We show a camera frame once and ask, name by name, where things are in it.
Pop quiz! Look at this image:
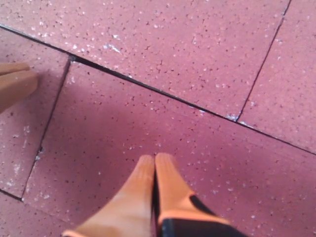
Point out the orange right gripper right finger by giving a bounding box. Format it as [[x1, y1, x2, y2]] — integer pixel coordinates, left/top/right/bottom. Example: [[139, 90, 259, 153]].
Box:
[[155, 153, 246, 237]]

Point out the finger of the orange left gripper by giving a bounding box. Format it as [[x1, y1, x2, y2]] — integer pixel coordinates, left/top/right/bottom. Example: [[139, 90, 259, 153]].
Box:
[[0, 62, 39, 113]]

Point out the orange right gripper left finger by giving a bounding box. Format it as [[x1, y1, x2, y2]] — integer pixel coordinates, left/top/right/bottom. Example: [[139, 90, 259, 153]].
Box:
[[62, 155, 155, 237]]

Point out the red brick top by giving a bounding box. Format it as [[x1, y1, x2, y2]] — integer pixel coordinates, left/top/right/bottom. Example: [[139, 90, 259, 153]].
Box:
[[0, 29, 70, 198]]

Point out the red brick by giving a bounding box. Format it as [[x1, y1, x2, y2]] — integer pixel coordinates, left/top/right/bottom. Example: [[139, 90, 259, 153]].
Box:
[[0, 29, 70, 198], [0, 0, 289, 120], [0, 190, 76, 237], [239, 0, 316, 153], [24, 62, 316, 237]]

